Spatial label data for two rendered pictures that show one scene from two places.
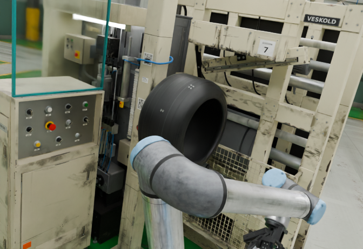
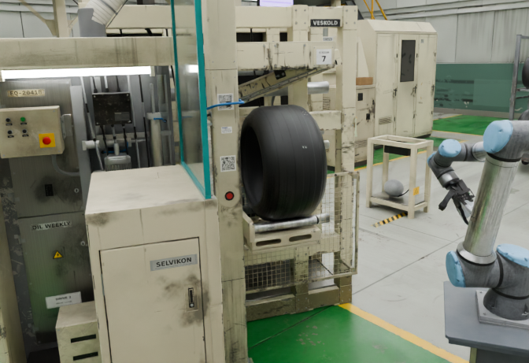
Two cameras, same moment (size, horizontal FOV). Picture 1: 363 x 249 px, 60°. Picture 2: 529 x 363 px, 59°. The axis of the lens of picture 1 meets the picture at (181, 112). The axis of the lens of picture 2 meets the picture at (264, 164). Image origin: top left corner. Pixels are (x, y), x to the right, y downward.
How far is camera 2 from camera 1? 1.93 m
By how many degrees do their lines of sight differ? 52
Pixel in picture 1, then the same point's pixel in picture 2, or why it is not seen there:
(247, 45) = (304, 58)
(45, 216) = not seen: outside the picture
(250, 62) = (292, 77)
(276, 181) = (456, 146)
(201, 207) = not seen: outside the picture
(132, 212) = (242, 310)
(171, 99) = (305, 131)
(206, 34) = (252, 57)
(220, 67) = (257, 92)
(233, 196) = not seen: outside the picture
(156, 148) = (519, 123)
